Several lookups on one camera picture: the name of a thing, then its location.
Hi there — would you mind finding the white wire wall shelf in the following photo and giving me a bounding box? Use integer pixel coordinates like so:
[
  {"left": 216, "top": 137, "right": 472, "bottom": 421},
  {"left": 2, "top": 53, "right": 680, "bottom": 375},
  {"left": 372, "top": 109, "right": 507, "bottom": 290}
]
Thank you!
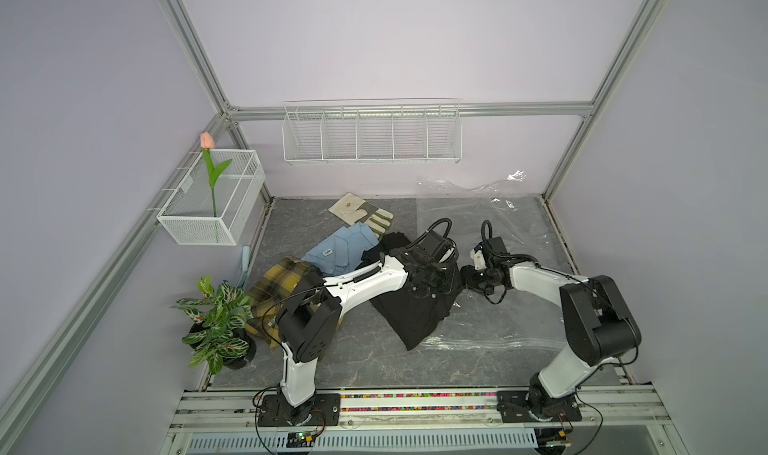
[{"left": 282, "top": 98, "right": 463, "bottom": 164}]

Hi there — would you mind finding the black shirt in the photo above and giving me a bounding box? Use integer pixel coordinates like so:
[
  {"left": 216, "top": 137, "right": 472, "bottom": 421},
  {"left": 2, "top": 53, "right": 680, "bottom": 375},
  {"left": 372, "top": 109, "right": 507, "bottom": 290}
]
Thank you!
[{"left": 359, "top": 232, "right": 464, "bottom": 350}]

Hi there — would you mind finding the cream green work glove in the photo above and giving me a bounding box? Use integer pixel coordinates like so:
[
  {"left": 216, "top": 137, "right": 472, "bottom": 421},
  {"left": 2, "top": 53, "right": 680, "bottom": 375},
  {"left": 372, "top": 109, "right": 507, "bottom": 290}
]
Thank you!
[{"left": 328, "top": 193, "right": 394, "bottom": 238}]

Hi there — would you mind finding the green potted plant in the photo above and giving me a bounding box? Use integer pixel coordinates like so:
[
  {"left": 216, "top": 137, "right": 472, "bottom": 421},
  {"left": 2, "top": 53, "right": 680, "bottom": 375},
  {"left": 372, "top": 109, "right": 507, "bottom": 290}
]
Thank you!
[{"left": 173, "top": 276, "right": 256, "bottom": 375}]

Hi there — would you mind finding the pink artificial tulip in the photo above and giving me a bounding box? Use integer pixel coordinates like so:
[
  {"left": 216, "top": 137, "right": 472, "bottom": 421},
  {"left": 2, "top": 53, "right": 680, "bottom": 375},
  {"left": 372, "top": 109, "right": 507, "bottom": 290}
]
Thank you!
[{"left": 200, "top": 132, "right": 232, "bottom": 217}]

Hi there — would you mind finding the clear plastic vacuum bag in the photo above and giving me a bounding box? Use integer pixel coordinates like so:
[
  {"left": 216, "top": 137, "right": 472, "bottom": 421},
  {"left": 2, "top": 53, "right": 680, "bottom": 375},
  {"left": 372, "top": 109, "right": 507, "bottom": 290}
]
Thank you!
[{"left": 416, "top": 170, "right": 573, "bottom": 353}]

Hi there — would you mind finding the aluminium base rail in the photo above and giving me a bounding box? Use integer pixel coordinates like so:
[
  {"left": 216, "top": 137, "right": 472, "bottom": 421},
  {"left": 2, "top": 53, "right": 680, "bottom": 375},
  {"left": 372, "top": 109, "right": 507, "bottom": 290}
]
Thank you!
[{"left": 170, "top": 385, "right": 671, "bottom": 433}]

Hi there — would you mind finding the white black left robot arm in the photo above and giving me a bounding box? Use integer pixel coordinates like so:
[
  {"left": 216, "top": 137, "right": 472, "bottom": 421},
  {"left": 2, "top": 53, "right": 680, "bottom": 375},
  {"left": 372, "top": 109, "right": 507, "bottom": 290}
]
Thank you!
[{"left": 260, "top": 230, "right": 463, "bottom": 426}]

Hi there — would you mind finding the light blue folded shirt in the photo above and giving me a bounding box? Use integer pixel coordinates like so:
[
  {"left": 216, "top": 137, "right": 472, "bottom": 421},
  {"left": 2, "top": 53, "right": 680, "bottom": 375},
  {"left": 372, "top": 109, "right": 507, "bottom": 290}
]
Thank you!
[{"left": 301, "top": 223, "right": 379, "bottom": 276}]

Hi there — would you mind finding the yellow plaid shirt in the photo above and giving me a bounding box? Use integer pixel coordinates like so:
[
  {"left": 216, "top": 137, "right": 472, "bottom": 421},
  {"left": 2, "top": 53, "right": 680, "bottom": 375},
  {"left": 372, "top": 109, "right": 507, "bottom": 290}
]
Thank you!
[{"left": 245, "top": 256, "right": 325, "bottom": 349}]

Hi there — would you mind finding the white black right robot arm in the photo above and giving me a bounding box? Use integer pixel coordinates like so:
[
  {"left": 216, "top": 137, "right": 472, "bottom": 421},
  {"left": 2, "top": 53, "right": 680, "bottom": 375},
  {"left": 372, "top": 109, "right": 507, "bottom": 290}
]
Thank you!
[{"left": 461, "top": 237, "right": 642, "bottom": 421}]

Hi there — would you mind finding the white wire side basket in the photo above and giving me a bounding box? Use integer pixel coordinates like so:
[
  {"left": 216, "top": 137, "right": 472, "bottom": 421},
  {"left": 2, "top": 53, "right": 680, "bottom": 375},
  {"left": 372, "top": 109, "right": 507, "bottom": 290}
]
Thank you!
[{"left": 148, "top": 149, "right": 269, "bottom": 246}]

